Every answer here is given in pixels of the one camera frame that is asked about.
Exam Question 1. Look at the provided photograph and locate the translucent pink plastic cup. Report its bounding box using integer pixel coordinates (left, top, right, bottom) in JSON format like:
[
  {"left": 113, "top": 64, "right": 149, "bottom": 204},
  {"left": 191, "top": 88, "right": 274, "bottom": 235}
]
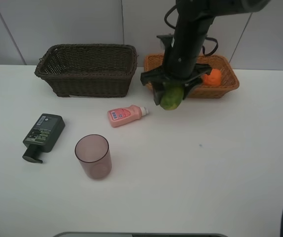
[{"left": 74, "top": 134, "right": 112, "bottom": 180}]

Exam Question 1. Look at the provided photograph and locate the pink lotion bottle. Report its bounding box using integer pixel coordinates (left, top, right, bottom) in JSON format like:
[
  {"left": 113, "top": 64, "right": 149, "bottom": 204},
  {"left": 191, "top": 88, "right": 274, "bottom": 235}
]
[{"left": 107, "top": 105, "right": 149, "bottom": 127}]

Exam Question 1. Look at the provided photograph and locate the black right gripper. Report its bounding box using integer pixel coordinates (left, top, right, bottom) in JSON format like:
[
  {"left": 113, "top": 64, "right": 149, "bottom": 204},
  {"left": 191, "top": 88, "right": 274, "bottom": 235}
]
[{"left": 141, "top": 34, "right": 211, "bottom": 106}]

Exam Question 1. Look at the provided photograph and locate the orange tangerine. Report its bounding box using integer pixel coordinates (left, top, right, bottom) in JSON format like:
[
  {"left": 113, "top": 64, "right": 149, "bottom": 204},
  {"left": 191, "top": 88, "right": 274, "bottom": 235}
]
[{"left": 202, "top": 69, "right": 222, "bottom": 86}]

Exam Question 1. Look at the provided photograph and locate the dark brown wicker basket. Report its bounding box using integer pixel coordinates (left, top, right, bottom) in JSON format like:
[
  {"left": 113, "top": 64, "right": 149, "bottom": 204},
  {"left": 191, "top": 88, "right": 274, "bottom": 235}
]
[{"left": 35, "top": 44, "right": 137, "bottom": 98}]

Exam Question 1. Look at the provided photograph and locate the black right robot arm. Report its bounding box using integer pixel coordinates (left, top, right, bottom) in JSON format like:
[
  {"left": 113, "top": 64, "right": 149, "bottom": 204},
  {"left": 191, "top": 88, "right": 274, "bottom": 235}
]
[{"left": 141, "top": 0, "right": 269, "bottom": 105}]

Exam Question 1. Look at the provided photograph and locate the dark green pump bottle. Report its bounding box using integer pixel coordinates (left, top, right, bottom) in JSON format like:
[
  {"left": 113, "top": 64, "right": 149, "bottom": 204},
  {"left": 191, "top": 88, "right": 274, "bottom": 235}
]
[{"left": 22, "top": 114, "right": 65, "bottom": 163}]

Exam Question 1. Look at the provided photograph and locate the light orange wicker basket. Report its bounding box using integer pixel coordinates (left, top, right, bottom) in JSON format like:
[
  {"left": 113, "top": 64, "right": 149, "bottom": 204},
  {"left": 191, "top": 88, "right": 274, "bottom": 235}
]
[{"left": 143, "top": 53, "right": 240, "bottom": 99}]

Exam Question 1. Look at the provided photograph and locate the green papaya fruit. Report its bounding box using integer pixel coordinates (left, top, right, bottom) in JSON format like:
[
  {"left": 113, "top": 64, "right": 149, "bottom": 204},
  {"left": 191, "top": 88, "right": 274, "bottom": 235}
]
[{"left": 160, "top": 82, "right": 184, "bottom": 111}]

